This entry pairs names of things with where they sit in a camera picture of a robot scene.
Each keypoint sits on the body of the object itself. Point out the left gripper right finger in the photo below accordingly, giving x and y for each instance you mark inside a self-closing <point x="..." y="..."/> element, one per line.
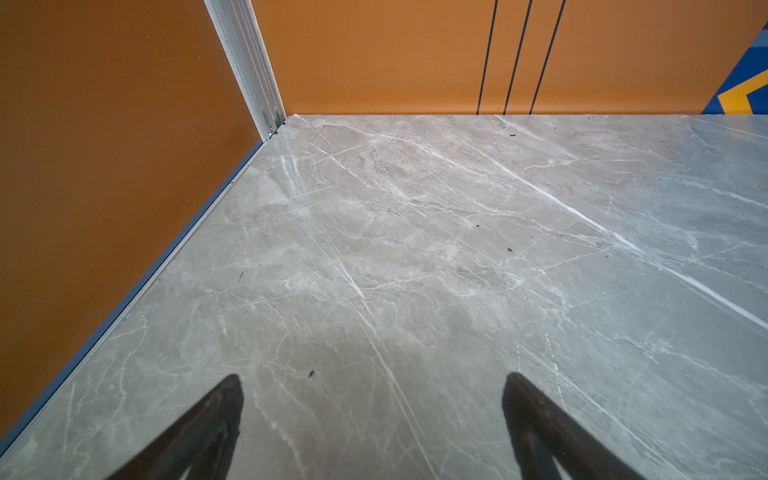
<point x="546" y="440"/>

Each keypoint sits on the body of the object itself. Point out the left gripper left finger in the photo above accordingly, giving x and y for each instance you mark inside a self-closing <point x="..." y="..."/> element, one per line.
<point x="199" y="445"/>

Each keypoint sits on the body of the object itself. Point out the left aluminium corner post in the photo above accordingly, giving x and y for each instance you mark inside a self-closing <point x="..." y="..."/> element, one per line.
<point x="240" y="36"/>

